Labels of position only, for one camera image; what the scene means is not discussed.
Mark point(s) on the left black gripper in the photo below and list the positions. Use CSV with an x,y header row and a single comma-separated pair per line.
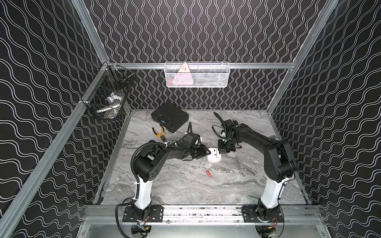
x,y
201,150

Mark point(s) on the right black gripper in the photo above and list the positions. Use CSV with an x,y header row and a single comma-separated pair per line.
x,y
222,149

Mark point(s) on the white square alarm clock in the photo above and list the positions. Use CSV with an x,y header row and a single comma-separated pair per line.
x,y
214,156

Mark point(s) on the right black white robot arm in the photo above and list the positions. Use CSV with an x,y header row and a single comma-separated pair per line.
x,y
279,162

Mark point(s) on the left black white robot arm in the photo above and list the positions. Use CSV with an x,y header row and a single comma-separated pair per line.
x,y
147,162

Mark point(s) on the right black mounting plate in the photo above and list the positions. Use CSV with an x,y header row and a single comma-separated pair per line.
x,y
261,214

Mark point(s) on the black mounting plate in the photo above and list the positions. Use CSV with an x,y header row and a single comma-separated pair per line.
x,y
261,214
153,213

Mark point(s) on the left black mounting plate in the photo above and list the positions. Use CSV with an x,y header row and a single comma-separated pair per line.
x,y
153,213

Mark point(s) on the pink triangular card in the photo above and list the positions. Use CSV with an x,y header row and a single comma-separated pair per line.
x,y
183,76

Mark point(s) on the white items in black basket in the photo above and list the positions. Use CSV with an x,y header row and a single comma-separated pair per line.
x,y
113,104

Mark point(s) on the yellow handled pliers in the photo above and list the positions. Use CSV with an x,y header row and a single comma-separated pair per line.
x,y
160,134

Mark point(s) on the white wire wall basket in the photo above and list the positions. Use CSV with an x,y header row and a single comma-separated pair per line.
x,y
212,74

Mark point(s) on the black wire wall basket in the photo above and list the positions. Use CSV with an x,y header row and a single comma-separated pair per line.
x,y
115,79

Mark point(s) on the aluminium front rail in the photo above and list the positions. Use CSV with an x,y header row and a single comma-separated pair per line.
x,y
217,215

